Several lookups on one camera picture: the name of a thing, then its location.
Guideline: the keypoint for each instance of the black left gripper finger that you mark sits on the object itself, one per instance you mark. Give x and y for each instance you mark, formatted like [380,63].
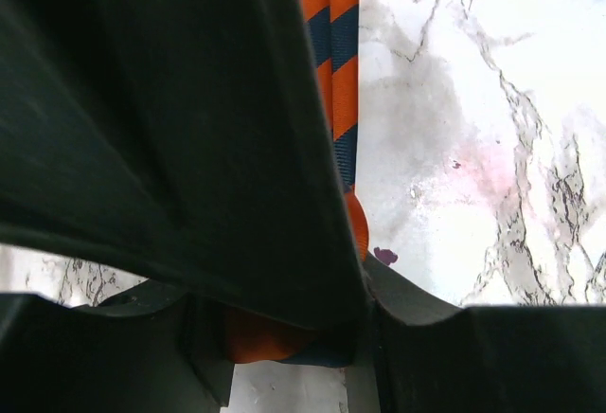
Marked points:
[180,140]
[154,348]

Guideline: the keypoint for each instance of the orange navy striped tie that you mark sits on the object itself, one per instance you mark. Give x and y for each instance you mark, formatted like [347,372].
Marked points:
[249,338]

